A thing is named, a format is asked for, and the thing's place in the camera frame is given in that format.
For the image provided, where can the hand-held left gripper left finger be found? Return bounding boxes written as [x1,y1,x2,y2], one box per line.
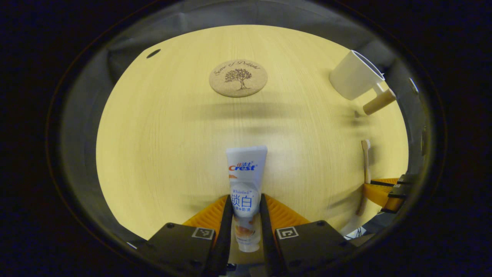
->
[136,194,234,277]

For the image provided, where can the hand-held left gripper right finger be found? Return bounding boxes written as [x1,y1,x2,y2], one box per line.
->
[260,194,356,277]

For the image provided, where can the beige toothbrush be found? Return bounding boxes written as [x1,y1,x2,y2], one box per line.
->
[356,139,372,217]

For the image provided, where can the white toothpaste tube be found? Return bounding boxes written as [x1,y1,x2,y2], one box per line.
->
[225,145,268,253]

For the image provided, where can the white cup with wooden handle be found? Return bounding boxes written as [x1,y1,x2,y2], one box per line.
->
[329,50,397,116]

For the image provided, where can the round cork coaster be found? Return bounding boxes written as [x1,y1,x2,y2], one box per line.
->
[209,59,268,98]

